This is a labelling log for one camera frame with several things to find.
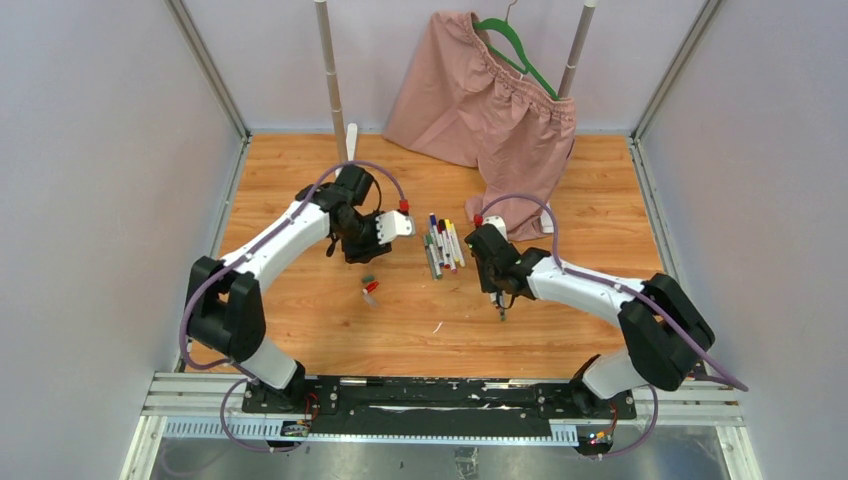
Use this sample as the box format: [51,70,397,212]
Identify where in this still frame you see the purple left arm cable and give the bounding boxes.
[178,160,411,455]

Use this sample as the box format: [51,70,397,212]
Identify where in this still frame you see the yellow cap white marker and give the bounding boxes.
[445,219,466,267]

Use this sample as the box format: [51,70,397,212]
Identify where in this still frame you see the clear pen cap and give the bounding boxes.
[362,291,378,308]

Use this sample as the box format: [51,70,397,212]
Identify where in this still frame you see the aluminium frame right post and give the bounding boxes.
[631,0,724,142]

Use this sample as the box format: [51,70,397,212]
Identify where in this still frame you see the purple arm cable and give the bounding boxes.
[178,160,411,455]
[472,193,749,460]

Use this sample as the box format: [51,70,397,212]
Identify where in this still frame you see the white garment rack right foot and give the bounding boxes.
[539,203,555,235]

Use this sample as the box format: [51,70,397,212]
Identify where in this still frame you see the black cap white marker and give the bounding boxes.
[437,219,456,273]

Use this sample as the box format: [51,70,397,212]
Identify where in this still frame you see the pink shorts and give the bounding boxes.
[383,11,577,241]

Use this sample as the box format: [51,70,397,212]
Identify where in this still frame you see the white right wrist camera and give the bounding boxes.
[483,215,508,240]

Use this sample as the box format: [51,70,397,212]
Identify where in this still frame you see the white garment rack foot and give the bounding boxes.
[539,203,555,235]
[339,122,359,162]

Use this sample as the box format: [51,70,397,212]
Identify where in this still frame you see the grey garment rack pole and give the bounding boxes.
[314,0,349,163]
[558,0,598,98]

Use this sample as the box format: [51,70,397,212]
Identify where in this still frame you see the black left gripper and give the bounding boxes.
[335,210,392,264]

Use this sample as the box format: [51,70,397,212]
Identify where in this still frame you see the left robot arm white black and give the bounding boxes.
[178,161,392,413]

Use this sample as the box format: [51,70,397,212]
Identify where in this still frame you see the purple cap white marker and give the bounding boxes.
[439,226,457,274]

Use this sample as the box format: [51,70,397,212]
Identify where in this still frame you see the aluminium frame left post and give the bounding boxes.
[164,0,251,142]

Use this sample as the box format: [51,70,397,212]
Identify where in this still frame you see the green cap white marker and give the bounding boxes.
[425,233,443,280]

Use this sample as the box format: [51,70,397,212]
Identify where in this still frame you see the aluminium frame post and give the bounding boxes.
[631,0,724,142]
[164,0,251,142]

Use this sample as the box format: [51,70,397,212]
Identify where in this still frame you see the white garment rack left foot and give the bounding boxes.
[339,122,359,162]

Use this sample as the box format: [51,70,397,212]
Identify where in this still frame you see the grey garment rack right pole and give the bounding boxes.
[558,0,598,98]

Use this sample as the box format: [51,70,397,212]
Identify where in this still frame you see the grey garment rack left pole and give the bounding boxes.
[314,0,349,163]

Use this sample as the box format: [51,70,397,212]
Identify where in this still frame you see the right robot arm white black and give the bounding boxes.
[465,224,715,418]

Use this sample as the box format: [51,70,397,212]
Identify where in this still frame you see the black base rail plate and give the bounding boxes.
[241,375,636,439]

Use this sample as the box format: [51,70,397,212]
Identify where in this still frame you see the green clothes hanger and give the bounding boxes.
[472,1,560,101]

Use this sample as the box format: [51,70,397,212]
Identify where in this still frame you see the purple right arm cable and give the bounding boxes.
[472,193,749,460]

